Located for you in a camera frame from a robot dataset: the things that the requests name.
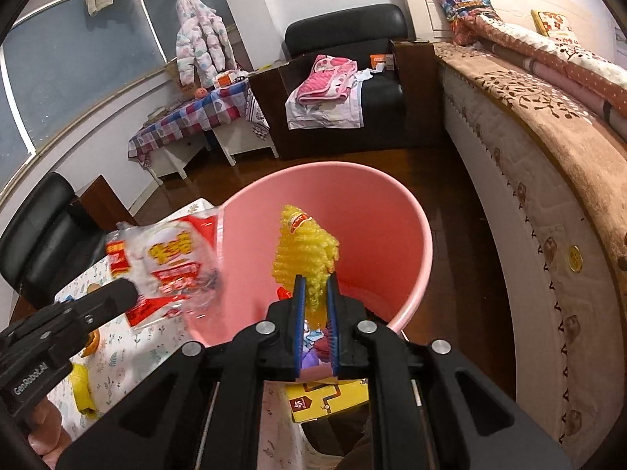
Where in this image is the colourful printed pillow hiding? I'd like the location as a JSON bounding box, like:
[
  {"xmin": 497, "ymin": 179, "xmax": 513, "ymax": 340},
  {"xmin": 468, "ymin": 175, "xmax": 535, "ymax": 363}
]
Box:
[{"xmin": 433, "ymin": 0, "xmax": 495, "ymax": 45}]

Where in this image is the yellow plastic wrapper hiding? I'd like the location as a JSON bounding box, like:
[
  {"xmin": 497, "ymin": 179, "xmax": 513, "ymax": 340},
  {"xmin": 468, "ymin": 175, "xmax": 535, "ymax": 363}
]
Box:
[{"xmin": 69, "ymin": 362, "xmax": 99, "ymax": 419}]

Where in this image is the pink plastic bucket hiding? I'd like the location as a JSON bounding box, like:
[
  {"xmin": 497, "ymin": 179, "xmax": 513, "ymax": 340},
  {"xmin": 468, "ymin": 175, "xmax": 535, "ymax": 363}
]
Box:
[{"xmin": 182, "ymin": 161, "xmax": 434, "ymax": 383}]

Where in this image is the white low table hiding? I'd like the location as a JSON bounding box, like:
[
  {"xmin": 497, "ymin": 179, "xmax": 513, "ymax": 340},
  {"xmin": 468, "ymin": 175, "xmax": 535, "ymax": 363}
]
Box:
[{"xmin": 147, "ymin": 117, "xmax": 275, "ymax": 186}]

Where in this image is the cream bed headboard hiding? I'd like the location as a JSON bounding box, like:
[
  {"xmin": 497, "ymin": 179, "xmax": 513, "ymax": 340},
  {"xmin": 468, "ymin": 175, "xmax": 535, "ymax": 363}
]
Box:
[{"xmin": 394, "ymin": 0, "xmax": 627, "ymax": 42}]

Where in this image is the pastel puffer jacket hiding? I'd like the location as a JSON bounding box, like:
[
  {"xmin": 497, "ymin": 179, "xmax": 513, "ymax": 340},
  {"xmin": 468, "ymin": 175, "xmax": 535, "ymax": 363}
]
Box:
[{"xmin": 175, "ymin": 0, "xmax": 237, "ymax": 88}]

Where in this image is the pink blanket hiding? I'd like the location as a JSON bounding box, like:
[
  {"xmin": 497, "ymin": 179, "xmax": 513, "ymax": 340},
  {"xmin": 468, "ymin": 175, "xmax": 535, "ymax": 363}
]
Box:
[{"xmin": 297, "ymin": 55, "xmax": 358, "ymax": 105}]

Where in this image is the purple plastic wrapper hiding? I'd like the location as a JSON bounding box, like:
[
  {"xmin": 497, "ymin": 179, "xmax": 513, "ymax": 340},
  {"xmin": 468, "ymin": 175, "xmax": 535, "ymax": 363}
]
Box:
[{"xmin": 300, "ymin": 320, "xmax": 334, "ymax": 368}]

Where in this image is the yellow floral pillow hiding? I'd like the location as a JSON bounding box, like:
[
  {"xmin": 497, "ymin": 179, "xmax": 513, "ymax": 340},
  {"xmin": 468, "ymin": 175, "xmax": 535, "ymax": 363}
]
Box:
[{"xmin": 531, "ymin": 9, "xmax": 579, "ymax": 40}]

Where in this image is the white printed cloth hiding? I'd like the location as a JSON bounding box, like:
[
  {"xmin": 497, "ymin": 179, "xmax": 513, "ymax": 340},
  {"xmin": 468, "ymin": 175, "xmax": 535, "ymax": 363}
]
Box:
[{"xmin": 285, "ymin": 69, "xmax": 378, "ymax": 130}]

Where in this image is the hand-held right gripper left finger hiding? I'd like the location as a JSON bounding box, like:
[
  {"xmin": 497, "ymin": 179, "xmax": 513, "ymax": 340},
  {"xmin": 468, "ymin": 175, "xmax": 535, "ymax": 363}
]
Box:
[{"xmin": 55, "ymin": 275, "xmax": 308, "ymax": 470}]

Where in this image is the large window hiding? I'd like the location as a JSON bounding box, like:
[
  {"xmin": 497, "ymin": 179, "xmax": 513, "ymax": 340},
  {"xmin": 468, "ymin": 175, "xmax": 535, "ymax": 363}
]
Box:
[{"xmin": 0, "ymin": 0, "xmax": 256, "ymax": 192}]

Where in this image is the black leather armchair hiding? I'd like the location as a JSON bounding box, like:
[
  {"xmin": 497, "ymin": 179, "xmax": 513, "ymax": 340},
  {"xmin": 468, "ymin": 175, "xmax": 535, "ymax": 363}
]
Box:
[
  {"xmin": 250, "ymin": 3, "xmax": 444, "ymax": 160},
  {"xmin": 0, "ymin": 171, "xmax": 138, "ymax": 309}
]

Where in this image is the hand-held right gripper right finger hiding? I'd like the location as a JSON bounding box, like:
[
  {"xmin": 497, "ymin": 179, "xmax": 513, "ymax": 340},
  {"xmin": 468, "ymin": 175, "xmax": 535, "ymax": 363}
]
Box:
[{"xmin": 327, "ymin": 274, "xmax": 574, "ymax": 470}]

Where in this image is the bed with patterned blankets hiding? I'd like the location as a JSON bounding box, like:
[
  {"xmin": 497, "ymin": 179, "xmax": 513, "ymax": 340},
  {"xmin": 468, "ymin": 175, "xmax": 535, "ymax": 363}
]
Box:
[{"xmin": 433, "ymin": 42, "xmax": 627, "ymax": 265}]

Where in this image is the yellow cardboard box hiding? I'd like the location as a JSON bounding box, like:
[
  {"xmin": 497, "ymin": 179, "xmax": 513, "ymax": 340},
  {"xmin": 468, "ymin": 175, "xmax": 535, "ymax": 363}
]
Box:
[{"xmin": 285, "ymin": 378, "xmax": 370, "ymax": 423}]

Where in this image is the rolled orange floral quilt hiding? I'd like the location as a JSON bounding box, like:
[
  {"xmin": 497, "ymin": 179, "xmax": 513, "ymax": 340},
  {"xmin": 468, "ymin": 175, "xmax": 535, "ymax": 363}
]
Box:
[{"xmin": 453, "ymin": 10, "xmax": 627, "ymax": 118}]

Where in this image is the yellow foam net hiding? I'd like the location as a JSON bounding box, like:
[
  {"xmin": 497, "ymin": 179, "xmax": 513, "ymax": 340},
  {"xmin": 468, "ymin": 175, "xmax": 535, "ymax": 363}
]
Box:
[{"xmin": 272, "ymin": 204, "xmax": 340, "ymax": 334}]

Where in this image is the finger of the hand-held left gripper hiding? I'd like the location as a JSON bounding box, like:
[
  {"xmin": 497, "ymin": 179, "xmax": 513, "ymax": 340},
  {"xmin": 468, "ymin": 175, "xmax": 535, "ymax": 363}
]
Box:
[{"xmin": 36, "ymin": 279, "xmax": 140, "ymax": 341}]

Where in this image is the person's left hand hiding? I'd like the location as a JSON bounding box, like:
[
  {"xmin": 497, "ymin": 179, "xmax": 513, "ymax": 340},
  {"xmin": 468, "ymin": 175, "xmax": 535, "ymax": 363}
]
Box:
[{"xmin": 22, "ymin": 394, "xmax": 74, "ymax": 468}]

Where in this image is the checkered tablecloth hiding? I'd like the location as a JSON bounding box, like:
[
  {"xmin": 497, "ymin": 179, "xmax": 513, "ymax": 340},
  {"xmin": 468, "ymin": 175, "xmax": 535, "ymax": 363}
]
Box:
[{"xmin": 128, "ymin": 81, "xmax": 270, "ymax": 162}]

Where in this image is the quilted mattress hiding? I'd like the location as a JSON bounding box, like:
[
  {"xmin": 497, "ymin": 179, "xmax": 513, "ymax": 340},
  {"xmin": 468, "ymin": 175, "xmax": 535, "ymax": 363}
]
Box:
[{"xmin": 438, "ymin": 63, "xmax": 627, "ymax": 466}]

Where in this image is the red and white snack bag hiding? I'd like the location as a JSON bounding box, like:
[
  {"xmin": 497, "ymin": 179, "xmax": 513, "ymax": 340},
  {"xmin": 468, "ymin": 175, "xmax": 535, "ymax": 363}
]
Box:
[{"xmin": 105, "ymin": 206, "xmax": 226, "ymax": 329}]

